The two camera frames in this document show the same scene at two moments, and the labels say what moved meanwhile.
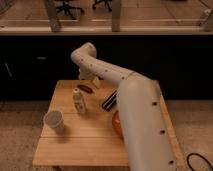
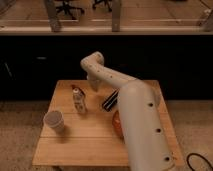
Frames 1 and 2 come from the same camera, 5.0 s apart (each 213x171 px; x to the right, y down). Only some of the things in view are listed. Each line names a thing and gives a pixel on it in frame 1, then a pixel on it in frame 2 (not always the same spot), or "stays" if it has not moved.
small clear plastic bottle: x=78 y=101 stays
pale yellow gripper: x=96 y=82 stays
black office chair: x=65 y=8 stays
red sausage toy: x=85 y=88 to x=75 y=87
